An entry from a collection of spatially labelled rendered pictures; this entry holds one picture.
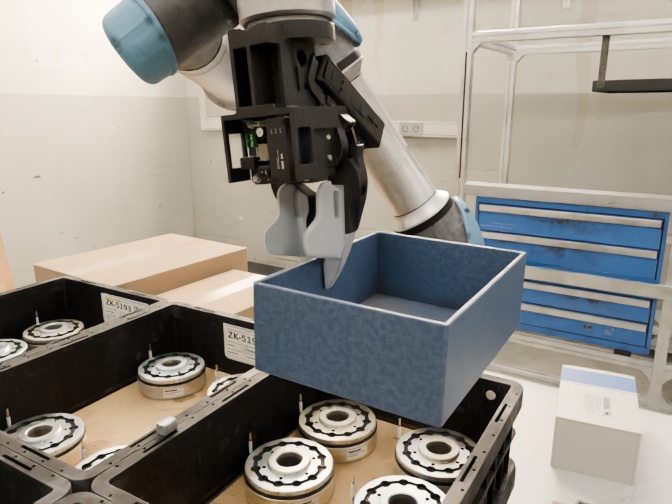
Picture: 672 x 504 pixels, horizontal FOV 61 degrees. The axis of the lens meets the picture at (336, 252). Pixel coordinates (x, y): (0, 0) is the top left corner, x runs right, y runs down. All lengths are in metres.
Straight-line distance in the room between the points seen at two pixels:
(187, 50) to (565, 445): 0.79
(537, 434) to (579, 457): 0.11
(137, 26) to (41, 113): 3.37
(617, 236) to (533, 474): 1.54
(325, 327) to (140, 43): 0.31
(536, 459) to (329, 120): 0.74
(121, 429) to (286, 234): 0.47
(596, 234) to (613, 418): 1.48
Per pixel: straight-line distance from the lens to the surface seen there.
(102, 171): 4.15
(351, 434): 0.74
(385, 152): 0.95
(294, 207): 0.49
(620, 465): 1.01
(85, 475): 0.60
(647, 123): 3.21
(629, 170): 3.23
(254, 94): 0.43
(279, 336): 0.42
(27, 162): 3.87
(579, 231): 2.42
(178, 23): 0.55
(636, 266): 2.43
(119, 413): 0.90
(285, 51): 0.44
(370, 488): 0.66
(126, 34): 0.56
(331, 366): 0.40
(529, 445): 1.07
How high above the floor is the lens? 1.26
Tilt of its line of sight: 15 degrees down
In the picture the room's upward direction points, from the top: straight up
